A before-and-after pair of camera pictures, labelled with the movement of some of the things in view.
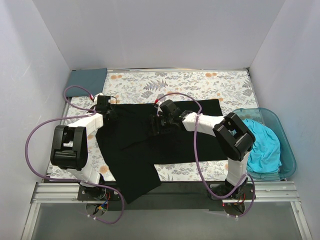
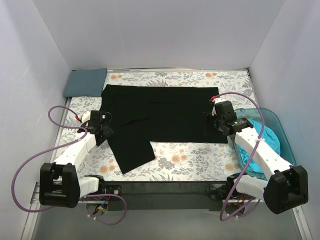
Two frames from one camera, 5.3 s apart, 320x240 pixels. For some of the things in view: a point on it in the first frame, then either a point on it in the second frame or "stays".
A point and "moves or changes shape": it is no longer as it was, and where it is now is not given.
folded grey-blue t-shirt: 92,79 stays
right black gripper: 155,124 → 210,122
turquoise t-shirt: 264,157 stays
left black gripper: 111,115 → 105,132
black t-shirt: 130,150 moves or changes shape
